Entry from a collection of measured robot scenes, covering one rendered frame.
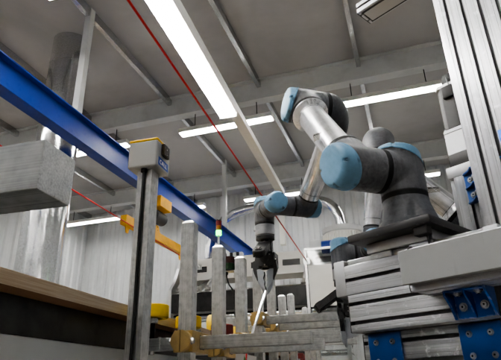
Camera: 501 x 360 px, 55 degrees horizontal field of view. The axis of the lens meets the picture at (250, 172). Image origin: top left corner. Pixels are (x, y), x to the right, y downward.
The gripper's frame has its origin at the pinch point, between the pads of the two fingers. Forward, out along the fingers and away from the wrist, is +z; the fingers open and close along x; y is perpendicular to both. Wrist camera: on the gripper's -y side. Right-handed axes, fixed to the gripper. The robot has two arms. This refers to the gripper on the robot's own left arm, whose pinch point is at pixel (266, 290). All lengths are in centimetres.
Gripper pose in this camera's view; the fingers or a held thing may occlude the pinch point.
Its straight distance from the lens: 179.1
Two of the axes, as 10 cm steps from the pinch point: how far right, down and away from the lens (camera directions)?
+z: 0.3, 9.3, -3.7
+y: 2.7, 3.4, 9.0
